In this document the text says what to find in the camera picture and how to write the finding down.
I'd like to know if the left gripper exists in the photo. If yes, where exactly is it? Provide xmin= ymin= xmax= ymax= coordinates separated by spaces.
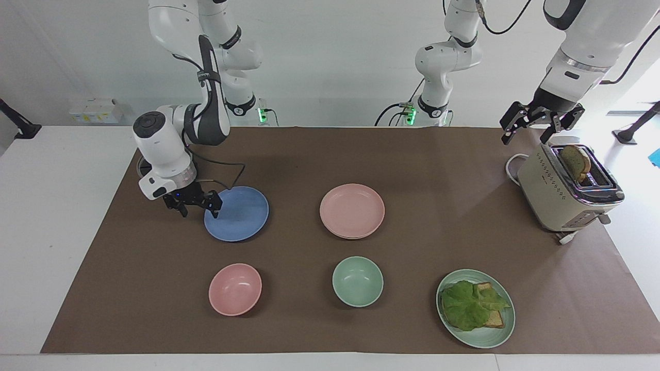
xmin=499 ymin=88 xmax=586 ymax=146

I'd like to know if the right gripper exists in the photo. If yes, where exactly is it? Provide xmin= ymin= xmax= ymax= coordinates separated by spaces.
xmin=163 ymin=180 xmax=224 ymax=217

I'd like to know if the blue plate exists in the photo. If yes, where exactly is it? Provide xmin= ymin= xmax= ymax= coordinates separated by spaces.
xmin=204 ymin=186 xmax=270 ymax=243

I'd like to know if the beige toaster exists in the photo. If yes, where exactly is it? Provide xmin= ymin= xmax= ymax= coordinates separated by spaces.
xmin=517 ymin=143 xmax=625 ymax=233

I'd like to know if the black stand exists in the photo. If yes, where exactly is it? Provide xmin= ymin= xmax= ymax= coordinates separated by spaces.
xmin=0 ymin=98 xmax=42 ymax=140
xmin=612 ymin=100 xmax=660 ymax=145

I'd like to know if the pink bowl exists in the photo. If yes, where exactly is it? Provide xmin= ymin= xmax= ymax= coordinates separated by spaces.
xmin=208 ymin=263 xmax=262 ymax=316

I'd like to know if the white box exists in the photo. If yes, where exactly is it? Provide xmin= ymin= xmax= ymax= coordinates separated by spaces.
xmin=69 ymin=98 xmax=125 ymax=125

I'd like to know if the pink plate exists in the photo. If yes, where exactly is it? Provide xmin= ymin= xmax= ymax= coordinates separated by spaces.
xmin=320 ymin=183 xmax=385 ymax=238

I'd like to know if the beige plate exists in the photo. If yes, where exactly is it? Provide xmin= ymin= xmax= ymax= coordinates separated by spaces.
xmin=322 ymin=222 xmax=384 ymax=240

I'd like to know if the green bowl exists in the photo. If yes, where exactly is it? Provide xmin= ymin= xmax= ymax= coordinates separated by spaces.
xmin=332 ymin=256 xmax=384 ymax=308

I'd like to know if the green lettuce leaf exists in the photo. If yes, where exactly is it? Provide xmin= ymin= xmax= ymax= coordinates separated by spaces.
xmin=440 ymin=280 xmax=512 ymax=332

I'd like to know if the toasted bread slice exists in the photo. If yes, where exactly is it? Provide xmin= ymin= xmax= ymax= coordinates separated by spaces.
xmin=474 ymin=282 xmax=506 ymax=329

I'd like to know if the green plate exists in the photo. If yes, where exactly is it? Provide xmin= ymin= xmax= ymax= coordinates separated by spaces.
xmin=436 ymin=269 xmax=516 ymax=349

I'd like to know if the white toaster cable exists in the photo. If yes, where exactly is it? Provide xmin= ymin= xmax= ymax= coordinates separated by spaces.
xmin=505 ymin=153 xmax=532 ymax=184

